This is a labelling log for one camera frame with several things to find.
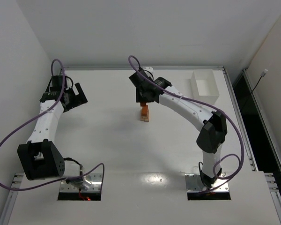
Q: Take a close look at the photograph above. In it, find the orange arch wood block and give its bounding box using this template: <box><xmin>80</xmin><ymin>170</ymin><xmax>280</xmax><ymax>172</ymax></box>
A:
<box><xmin>141</xmin><ymin>105</ymin><xmax>148</xmax><ymax>117</ymax></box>

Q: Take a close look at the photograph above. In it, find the long plain wood block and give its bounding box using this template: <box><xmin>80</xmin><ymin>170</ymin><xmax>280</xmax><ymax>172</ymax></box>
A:
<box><xmin>140</xmin><ymin>112</ymin><xmax>149</xmax><ymax>122</ymax></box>

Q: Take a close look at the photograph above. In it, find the white perforated plastic box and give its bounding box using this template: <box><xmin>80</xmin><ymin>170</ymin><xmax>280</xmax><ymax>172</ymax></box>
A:
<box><xmin>190</xmin><ymin>69</ymin><xmax>220</xmax><ymax>105</ymax></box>

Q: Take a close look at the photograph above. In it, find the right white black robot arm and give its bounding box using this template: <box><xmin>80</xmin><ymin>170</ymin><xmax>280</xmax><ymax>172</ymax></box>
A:
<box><xmin>129</xmin><ymin>69</ymin><xmax>227</xmax><ymax>188</ymax></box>

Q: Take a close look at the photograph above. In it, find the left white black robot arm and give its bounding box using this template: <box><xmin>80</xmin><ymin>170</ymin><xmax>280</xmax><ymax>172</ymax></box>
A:
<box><xmin>17</xmin><ymin>75</ymin><xmax>88</xmax><ymax>180</ymax></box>

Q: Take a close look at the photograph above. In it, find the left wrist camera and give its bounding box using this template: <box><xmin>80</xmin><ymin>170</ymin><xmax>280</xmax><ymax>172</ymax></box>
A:
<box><xmin>40</xmin><ymin>91</ymin><xmax>60</xmax><ymax>103</ymax></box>

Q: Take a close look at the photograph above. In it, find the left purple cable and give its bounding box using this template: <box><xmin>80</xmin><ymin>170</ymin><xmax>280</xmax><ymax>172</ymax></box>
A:
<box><xmin>0</xmin><ymin>59</ymin><xmax>105</xmax><ymax>191</ymax></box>

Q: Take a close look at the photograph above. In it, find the purple cable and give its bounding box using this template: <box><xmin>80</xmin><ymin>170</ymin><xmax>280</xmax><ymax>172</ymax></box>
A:
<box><xmin>0</xmin><ymin>59</ymin><xmax>105</xmax><ymax>191</ymax></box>
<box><xmin>128</xmin><ymin>55</ymin><xmax>245</xmax><ymax>195</ymax></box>

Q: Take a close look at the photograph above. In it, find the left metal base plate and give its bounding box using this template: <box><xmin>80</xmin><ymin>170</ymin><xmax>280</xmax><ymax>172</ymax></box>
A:
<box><xmin>59</xmin><ymin>173</ymin><xmax>103</xmax><ymax>194</ymax></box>

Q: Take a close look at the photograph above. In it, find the metal base plate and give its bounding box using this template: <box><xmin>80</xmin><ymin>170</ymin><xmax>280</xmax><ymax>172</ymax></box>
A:
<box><xmin>59</xmin><ymin>173</ymin><xmax>103</xmax><ymax>194</ymax></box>
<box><xmin>185</xmin><ymin>172</ymin><xmax>230</xmax><ymax>194</ymax></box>

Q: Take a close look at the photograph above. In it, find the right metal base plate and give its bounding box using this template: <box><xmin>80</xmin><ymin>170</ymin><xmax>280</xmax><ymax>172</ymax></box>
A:
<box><xmin>185</xmin><ymin>172</ymin><xmax>230</xmax><ymax>194</ymax></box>

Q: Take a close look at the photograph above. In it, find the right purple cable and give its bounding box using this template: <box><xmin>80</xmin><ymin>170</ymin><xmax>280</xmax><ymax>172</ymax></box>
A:
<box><xmin>128</xmin><ymin>55</ymin><xmax>245</xmax><ymax>195</ymax></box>

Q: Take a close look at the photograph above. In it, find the black wall cable white plug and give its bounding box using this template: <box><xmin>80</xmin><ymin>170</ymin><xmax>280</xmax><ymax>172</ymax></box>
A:
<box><xmin>240</xmin><ymin>68</ymin><xmax>268</xmax><ymax>111</ymax></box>

